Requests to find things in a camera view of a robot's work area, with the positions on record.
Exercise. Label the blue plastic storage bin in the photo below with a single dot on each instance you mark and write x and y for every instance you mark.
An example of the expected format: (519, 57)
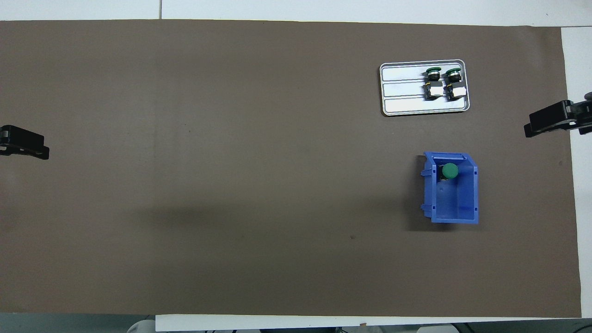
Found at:
(455, 203)

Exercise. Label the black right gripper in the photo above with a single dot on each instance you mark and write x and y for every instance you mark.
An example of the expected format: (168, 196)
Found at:
(583, 113)

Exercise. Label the silver metal tray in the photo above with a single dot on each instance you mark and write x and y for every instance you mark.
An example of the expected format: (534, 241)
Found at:
(402, 105)

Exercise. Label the green push button switch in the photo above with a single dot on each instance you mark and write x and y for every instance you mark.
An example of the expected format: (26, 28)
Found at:
(449, 171)
(434, 90)
(457, 91)

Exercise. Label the brown table mat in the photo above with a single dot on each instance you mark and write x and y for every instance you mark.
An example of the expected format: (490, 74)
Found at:
(231, 185)

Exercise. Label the white rounded device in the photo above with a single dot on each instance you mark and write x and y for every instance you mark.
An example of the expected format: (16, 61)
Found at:
(141, 326)

